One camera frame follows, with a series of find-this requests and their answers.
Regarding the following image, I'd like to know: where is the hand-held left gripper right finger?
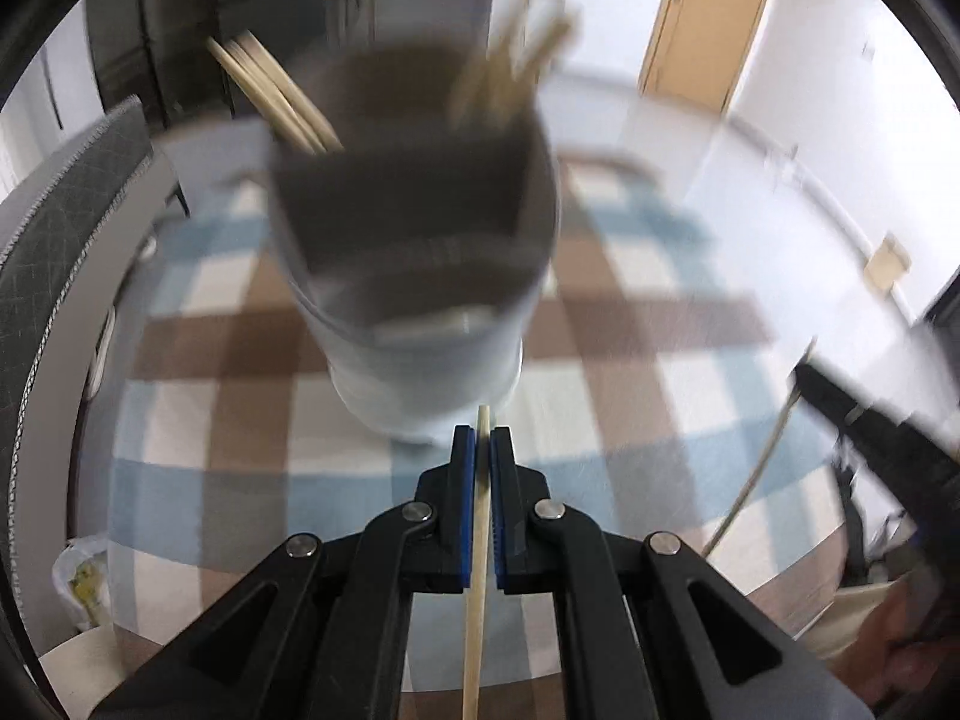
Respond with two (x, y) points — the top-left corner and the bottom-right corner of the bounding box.
(487, 426), (875, 720)

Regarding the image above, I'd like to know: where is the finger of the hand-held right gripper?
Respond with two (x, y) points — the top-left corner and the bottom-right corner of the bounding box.
(795, 358), (871, 428)

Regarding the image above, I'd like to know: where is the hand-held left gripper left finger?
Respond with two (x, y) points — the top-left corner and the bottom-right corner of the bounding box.
(90, 424), (481, 720)

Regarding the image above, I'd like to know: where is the grey divided utensil holder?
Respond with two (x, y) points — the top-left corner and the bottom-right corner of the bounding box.
(266, 41), (563, 445)

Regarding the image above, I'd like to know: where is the bunch of wooden chopsticks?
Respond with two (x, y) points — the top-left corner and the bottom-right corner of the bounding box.
(204, 0), (584, 158)

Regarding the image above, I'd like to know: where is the person's right hand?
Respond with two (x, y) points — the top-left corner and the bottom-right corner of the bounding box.
(855, 592), (946, 698)

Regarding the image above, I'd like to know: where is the small cardboard box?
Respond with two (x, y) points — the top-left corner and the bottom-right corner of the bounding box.
(861, 235), (914, 293)

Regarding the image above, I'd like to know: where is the cream woven cloth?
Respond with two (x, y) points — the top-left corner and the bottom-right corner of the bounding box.
(814, 581), (901, 661)
(37, 624), (125, 720)

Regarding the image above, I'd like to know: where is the plaid table mat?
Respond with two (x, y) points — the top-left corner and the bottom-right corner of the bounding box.
(105, 154), (848, 691)

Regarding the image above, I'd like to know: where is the white crumpled paper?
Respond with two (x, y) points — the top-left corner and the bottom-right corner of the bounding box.
(765, 146), (807, 188)

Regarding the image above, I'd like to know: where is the wooden door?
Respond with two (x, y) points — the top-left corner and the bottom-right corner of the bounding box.
(637, 0), (781, 115)

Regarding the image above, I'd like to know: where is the white plastic bag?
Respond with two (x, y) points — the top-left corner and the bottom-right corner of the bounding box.
(51, 536), (115, 632)

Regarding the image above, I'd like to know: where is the dark grey quilted bed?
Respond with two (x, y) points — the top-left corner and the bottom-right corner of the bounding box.
(0, 94), (188, 601)

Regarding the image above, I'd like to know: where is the dark glass cabinet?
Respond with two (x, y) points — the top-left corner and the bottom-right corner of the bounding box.
(82, 0), (226, 132)

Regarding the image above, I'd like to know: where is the white wardrobe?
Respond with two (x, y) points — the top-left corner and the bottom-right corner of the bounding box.
(0, 15), (102, 196)

